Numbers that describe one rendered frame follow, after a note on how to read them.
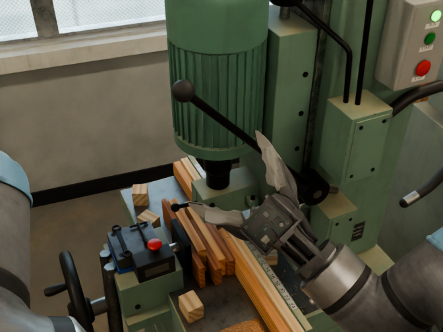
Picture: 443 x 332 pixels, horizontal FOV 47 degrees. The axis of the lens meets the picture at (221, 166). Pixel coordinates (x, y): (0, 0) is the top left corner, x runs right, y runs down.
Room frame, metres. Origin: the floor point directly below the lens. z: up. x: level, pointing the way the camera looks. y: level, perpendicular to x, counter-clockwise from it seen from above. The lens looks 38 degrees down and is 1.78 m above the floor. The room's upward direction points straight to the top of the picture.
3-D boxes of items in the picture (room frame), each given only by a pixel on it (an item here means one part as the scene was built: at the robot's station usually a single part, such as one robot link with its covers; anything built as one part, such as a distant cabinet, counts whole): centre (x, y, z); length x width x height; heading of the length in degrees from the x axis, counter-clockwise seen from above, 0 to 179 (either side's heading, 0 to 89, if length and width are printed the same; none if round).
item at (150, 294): (0.74, 0.17, 0.91); 0.15 x 0.14 x 0.09; 25
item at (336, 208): (0.78, -0.23, 1.02); 0.09 x 0.07 x 0.12; 25
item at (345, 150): (0.80, -0.25, 1.23); 0.09 x 0.08 x 0.15; 115
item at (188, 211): (0.82, 0.04, 0.93); 0.20 x 0.02 x 0.06; 25
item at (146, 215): (0.88, 0.17, 0.92); 0.04 x 0.03 x 0.04; 55
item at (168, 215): (0.81, 0.09, 0.93); 0.24 x 0.01 x 0.06; 25
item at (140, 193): (0.98, 0.21, 0.92); 0.04 x 0.04 x 0.04; 4
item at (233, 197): (0.85, -0.01, 1.03); 0.14 x 0.07 x 0.09; 115
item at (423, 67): (0.82, -0.36, 1.36); 0.03 x 0.01 x 0.03; 115
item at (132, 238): (0.73, 0.17, 0.99); 0.13 x 0.11 x 0.06; 25
